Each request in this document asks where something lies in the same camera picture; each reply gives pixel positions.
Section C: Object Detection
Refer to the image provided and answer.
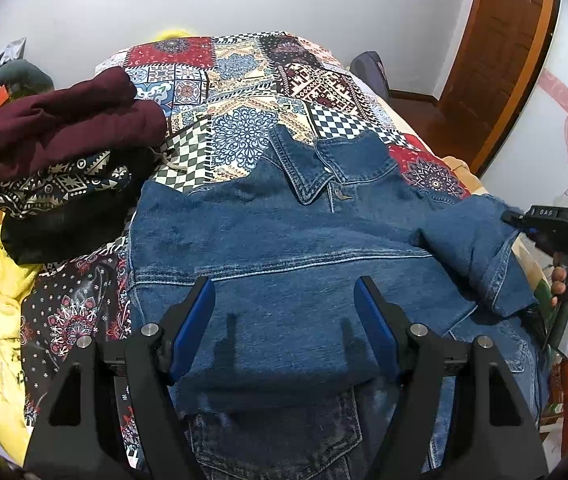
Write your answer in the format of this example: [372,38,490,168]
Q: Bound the wooden door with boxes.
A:
[436,0,563,177]

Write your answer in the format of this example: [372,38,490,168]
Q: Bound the folded maroon garment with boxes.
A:
[0,67,167,184]

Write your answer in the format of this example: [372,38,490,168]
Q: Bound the patchwork printed bedspread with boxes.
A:
[19,32,490,467]

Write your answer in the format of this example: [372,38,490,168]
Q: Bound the dark denim garment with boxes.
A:
[186,389,367,480]

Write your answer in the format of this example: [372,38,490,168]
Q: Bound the yellow garment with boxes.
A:
[0,225,41,467]

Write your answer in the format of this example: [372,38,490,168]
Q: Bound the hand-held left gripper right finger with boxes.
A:
[354,276,550,480]

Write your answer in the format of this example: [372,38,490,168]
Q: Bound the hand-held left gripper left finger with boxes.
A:
[24,277,216,480]

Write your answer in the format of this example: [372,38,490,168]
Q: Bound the folded black white patterned garment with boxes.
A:
[0,150,138,220]

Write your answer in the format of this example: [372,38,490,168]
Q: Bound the blue denim jacket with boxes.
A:
[126,124,551,423]

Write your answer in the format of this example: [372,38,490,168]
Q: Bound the grey purple backpack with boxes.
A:
[350,51,391,99]

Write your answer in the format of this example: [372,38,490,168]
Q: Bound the cream bed sheet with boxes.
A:
[439,155,491,197]

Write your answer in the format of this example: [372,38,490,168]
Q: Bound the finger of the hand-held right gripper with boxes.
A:
[501,207,540,243]

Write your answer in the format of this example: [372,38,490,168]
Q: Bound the dark grey cushion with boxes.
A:
[0,59,56,94]

